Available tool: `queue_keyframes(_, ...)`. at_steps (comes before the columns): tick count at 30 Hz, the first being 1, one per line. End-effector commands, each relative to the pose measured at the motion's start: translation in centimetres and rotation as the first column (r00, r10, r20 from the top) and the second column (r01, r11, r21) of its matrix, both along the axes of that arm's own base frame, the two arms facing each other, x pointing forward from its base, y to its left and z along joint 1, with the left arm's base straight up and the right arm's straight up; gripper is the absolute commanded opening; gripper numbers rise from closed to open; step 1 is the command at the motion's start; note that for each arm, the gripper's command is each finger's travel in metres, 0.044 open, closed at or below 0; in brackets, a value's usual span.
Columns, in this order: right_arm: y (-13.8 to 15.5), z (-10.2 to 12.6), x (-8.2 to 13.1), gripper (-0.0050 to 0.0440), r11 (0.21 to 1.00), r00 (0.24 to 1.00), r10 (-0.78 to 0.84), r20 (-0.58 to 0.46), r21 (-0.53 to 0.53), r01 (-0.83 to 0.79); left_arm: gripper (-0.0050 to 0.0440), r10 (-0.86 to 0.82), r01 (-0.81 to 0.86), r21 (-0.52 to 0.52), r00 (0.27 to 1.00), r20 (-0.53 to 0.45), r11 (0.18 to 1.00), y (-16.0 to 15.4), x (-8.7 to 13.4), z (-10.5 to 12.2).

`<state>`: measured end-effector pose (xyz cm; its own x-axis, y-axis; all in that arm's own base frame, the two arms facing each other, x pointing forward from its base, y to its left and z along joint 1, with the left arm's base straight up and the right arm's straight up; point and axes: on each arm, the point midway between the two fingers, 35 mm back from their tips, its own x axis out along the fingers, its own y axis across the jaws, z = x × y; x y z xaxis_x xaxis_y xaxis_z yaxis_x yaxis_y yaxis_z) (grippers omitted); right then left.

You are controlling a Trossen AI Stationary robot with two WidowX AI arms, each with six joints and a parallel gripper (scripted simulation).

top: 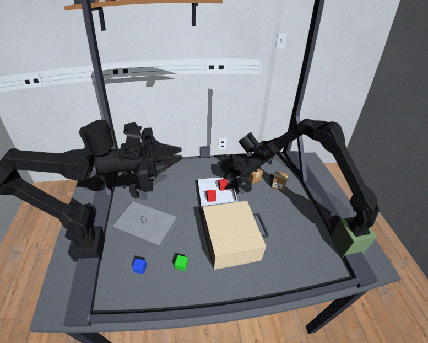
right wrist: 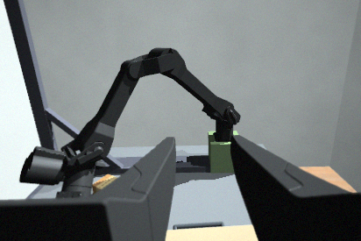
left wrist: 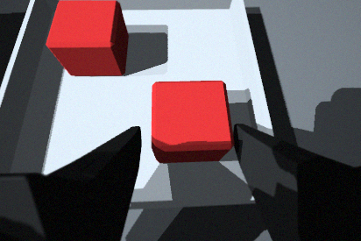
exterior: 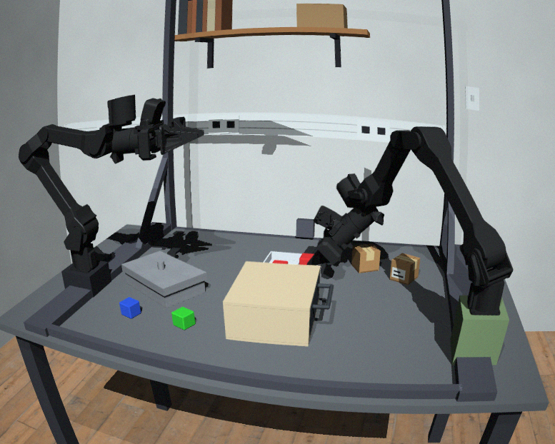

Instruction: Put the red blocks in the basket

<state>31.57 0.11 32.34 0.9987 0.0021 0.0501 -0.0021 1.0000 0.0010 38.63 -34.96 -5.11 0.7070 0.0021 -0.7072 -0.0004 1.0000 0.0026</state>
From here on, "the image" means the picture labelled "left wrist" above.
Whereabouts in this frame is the red block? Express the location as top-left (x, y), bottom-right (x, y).
top-left (46, 0), bottom-right (129, 76)
top-left (151, 81), bottom-right (234, 163)

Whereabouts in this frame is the white open tray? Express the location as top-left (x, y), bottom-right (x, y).
top-left (0, 0), bottom-right (273, 209)

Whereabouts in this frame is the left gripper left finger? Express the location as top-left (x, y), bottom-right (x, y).
top-left (0, 126), bottom-right (142, 241)

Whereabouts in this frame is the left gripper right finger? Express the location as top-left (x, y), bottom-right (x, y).
top-left (233, 124), bottom-right (361, 241)

